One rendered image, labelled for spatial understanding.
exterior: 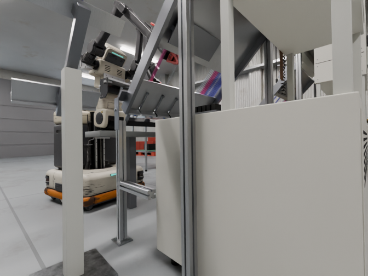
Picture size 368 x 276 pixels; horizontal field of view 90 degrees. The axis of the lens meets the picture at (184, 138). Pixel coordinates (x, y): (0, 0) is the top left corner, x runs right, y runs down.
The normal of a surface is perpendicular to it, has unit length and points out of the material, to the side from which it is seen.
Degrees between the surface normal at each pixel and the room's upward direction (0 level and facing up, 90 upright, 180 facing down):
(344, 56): 90
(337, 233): 90
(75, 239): 90
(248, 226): 90
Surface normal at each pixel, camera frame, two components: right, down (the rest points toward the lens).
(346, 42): -0.71, 0.00
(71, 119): 0.70, -0.02
